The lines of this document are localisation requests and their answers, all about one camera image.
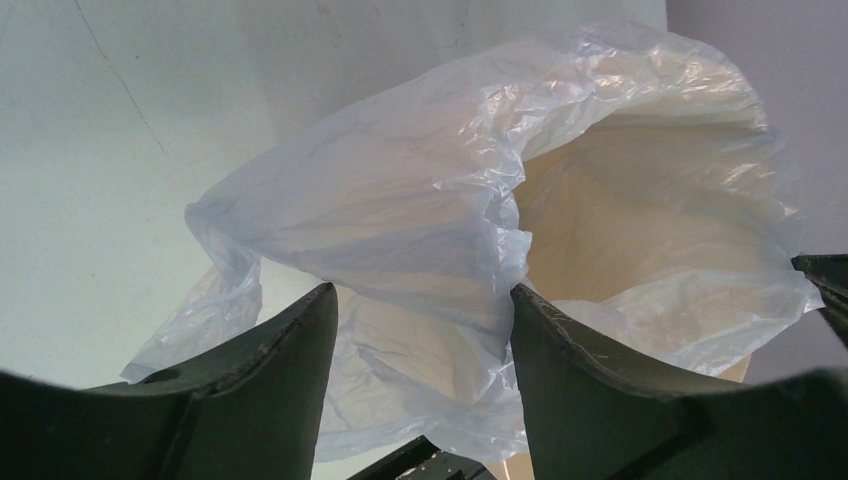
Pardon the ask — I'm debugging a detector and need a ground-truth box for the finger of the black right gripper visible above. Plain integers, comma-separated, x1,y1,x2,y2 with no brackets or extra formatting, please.
792,254,847,347

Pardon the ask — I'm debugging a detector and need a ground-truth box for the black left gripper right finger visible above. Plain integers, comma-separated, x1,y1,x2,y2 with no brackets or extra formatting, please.
511,285,847,479

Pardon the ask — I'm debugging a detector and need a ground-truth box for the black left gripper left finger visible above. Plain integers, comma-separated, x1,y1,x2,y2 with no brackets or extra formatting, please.
1,283,338,479

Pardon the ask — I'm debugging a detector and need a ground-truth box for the cream plastic trash bin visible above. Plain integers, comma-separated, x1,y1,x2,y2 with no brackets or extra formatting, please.
331,99,783,480

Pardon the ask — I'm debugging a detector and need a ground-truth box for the translucent blue trash bag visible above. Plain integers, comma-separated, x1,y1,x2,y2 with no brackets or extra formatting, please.
123,24,822,462

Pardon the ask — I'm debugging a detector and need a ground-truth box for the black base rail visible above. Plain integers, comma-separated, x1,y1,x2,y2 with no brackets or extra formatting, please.
349,436,496,480

